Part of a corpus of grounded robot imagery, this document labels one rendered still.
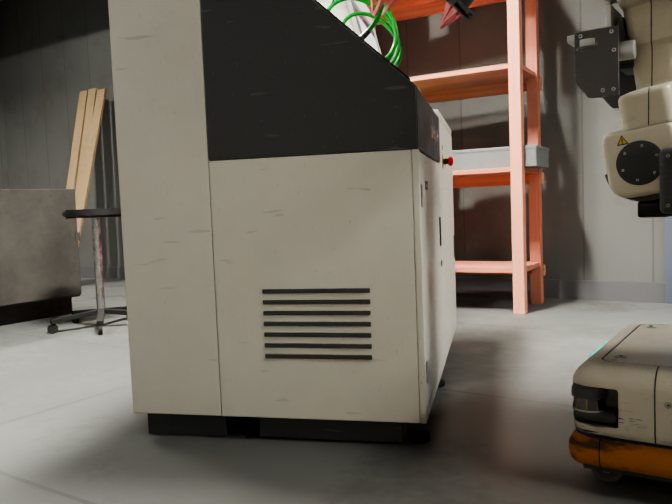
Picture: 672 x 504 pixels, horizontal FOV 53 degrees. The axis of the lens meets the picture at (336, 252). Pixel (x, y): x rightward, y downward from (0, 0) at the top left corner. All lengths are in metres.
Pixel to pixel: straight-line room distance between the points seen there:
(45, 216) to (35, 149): 3.63
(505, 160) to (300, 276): 2.33
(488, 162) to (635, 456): 2.62
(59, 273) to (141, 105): 2.78
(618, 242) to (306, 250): 2.93
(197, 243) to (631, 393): 1.16
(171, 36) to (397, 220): 0.81
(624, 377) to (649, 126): 0.58
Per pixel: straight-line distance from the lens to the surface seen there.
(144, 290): 2.02
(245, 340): 1.92
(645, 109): 1.76
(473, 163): 4.03
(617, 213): 4.47
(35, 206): 4.60
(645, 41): 1.81
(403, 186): 1.77
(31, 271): 4.58
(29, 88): 8.33
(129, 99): 2.04
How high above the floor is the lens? 0.65
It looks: 4 degrees down
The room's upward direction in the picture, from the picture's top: 2 degrees counter-clockwise
